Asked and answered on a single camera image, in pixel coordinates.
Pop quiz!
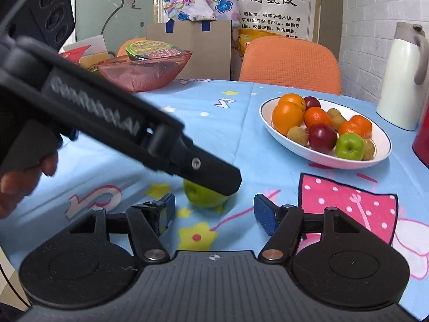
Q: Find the red thermos jug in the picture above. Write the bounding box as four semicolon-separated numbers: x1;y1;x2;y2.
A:
412;105;429;167

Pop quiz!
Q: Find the small back mandarin orange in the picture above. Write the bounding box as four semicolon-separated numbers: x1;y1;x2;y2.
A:
338;121;365;138

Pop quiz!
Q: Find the longan on plate left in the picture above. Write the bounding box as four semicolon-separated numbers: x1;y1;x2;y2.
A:
327;108;342;118

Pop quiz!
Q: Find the longan on plate right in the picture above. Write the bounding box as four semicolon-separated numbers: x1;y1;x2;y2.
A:
331;115;347;131

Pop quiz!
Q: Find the green cardboard box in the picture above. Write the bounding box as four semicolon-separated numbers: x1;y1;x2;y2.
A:
88;66;100;75

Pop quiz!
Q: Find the white thermos jug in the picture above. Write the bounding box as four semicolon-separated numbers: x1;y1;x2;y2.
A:
376;22;428;131

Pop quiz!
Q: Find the green apple back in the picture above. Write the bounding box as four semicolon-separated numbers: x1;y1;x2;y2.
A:
183;180;229;208

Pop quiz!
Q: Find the floral cloth bundle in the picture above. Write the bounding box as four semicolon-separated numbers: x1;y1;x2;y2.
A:
162;0;241;28

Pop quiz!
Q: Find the longan on plate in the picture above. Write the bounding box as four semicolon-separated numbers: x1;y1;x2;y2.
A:
327;108;342;118
331;115;347;131

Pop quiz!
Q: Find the pink glass bowl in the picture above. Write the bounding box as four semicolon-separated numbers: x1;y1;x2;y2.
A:
96;51;192;92

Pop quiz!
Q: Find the person's left hand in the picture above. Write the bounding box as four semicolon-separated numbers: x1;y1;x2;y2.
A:
0;152;58;219

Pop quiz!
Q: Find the small mandarin orange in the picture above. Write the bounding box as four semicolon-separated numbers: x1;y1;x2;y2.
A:
350;115;372;139
338;121;365;138

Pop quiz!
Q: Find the red plum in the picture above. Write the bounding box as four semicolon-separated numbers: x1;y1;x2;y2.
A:
304;96;321;110
308;124;337;153

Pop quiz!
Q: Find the framed chinese text poster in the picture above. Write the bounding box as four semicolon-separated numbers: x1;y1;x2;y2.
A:
154;0;320;42

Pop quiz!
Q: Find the brown longan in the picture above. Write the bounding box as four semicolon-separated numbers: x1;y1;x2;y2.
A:
286;126;308;146
362;140;376;161

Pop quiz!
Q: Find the green apple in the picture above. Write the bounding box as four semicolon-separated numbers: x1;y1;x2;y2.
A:
335;133;364;161
183;180;229;208

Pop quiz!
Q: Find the red snack box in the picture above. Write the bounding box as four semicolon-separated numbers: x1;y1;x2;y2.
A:
59;45;90;65

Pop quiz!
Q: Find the large front mandarin orange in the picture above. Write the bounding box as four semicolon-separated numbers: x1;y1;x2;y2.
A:
271;102;303;135

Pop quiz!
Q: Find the white oval plate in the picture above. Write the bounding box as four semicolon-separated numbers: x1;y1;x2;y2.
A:
260;97;393;170

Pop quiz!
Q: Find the brown cardboard box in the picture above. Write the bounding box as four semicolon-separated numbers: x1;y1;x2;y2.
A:
147;20;232;81

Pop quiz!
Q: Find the instant noodle cup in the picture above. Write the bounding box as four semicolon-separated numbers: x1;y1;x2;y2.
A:
125;40;185;60

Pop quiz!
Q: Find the orange chair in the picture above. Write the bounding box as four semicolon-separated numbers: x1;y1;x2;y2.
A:
239;36;342;95

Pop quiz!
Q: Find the yellow snack bag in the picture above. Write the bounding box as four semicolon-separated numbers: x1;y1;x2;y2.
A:
237;28;279;57

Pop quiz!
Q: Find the green apple front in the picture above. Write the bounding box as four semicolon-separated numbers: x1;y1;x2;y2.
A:
335;133;364;161

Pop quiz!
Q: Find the smooth orange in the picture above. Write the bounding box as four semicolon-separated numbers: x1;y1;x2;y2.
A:
303;107;332;129
279;93;306;113

